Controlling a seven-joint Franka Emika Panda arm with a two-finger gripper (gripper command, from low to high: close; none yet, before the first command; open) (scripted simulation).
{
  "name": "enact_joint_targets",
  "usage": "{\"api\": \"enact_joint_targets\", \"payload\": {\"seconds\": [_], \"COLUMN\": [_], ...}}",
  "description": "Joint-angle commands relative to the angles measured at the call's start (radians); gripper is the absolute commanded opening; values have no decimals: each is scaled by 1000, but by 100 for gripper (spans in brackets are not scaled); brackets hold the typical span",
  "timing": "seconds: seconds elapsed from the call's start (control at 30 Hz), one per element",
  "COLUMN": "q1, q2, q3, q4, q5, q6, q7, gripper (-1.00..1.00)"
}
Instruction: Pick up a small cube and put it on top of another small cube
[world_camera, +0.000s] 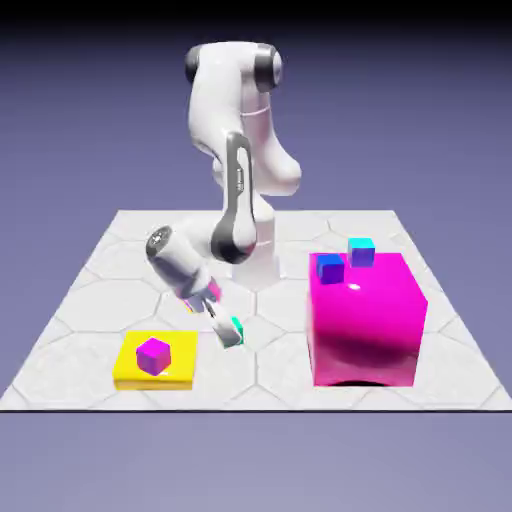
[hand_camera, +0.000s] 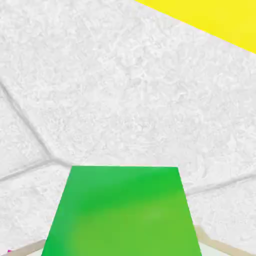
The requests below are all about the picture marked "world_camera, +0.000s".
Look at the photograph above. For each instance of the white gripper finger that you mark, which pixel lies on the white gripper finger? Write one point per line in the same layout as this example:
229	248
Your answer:
226	332

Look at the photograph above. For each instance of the small cyan cube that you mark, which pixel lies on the small cyan cube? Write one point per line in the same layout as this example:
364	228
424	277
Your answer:
361	252

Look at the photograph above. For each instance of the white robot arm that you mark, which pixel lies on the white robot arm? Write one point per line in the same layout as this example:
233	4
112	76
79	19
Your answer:
224	100

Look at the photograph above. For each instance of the small magenta cube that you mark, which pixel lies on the small magenta cube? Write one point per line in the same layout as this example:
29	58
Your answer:
153	356

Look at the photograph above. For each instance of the small blue cube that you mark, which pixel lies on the small blue cube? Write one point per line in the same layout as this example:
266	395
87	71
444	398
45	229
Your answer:
331	269

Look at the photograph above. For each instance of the large yellow box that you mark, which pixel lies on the large yellow box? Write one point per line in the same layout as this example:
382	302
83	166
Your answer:
184	360

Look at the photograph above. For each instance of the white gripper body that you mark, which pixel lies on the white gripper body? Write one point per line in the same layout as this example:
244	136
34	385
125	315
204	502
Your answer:
203	308

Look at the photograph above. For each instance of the large magenta box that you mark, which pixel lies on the large magenta box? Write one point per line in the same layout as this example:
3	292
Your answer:
364	324

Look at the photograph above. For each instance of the small green cube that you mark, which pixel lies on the small green cube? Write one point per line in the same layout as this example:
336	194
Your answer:
238	328

